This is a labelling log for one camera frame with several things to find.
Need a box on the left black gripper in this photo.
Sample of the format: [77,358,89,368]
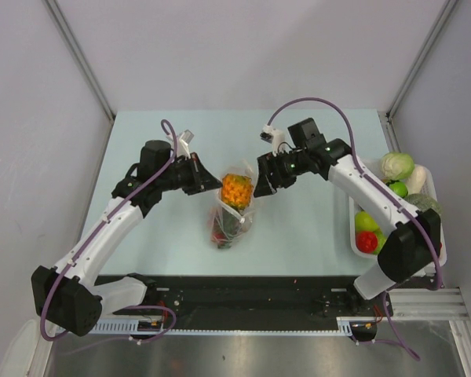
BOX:
[157,152,222,196]

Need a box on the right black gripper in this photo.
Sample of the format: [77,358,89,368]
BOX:
[254,148,309,198]

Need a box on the orange toy pineapple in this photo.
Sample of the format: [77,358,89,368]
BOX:
[220,174,254,213]

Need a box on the clear zip top bag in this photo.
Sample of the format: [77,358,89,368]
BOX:
[210,159,257,246]

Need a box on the green toy apple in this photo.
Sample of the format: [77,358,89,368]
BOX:
[354,210,380,232]

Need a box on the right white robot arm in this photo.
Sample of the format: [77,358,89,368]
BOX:
[254,118,441,315]

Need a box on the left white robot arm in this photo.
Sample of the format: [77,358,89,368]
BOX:
[31,141,222,336]

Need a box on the white plastic fruit basket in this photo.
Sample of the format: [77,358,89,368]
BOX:
[349,159,447,275]

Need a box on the red toy tomato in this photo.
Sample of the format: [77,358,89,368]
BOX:
[356,231,378,254]

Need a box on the light green toy guava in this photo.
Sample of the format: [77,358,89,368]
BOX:
[373,229,387,255]

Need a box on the green toy cabbage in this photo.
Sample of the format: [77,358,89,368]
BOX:
[379,152,414,181]

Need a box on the green toy bell pepper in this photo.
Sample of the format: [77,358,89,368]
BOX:
[385,180,408,198]

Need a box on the white toy radish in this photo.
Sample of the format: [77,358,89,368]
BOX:
[405,165,427,195]

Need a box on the green toy melon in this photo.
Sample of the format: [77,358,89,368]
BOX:
[404,193,443,216]

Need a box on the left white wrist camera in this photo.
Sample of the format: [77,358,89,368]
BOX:
[176,130,194,158]

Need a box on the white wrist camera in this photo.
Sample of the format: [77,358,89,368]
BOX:
[260,125,285,155]
[176,130,194,158]

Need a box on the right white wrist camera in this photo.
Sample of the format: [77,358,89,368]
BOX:
[260,125,285,155]

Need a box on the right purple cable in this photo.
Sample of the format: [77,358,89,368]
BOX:
[266,97,444,362]

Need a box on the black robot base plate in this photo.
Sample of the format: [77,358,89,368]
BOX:
[111,274,394,331]

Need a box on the white slotted cable duct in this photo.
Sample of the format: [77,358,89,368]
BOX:
[54,317,354,337]

